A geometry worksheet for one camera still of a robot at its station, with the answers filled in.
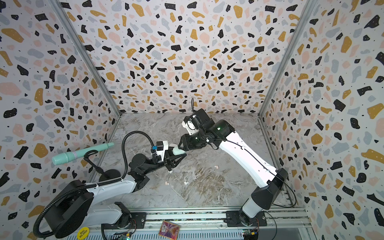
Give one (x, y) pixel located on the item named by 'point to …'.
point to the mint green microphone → (62, 158)
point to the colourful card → (169, 230)
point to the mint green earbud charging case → (176, 151)
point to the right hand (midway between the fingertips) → (180, 144)
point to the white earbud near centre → (186, 183)
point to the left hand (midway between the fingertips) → (185, 150)
